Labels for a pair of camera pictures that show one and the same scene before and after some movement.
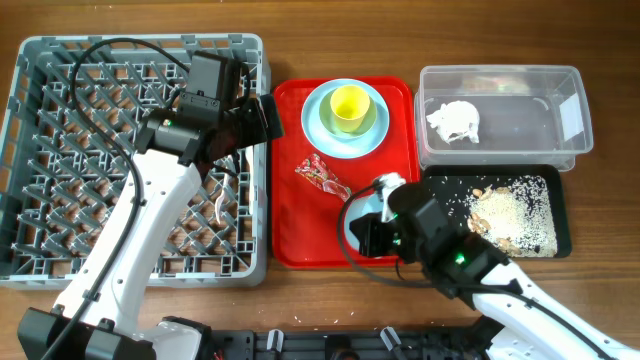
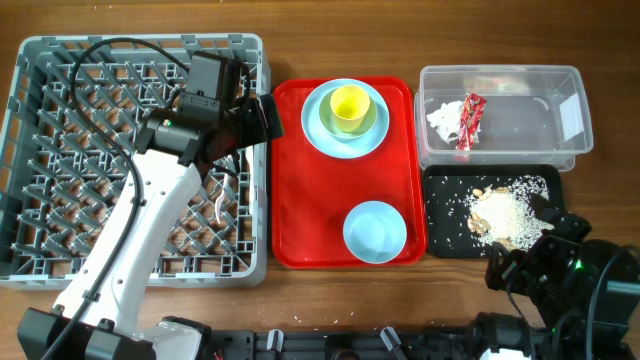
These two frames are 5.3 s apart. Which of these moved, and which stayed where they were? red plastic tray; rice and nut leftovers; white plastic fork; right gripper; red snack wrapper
Moved: red snack wrapper; right gripper
Stayed: white plastic fork; rice and nut leftovers; red plastic tray
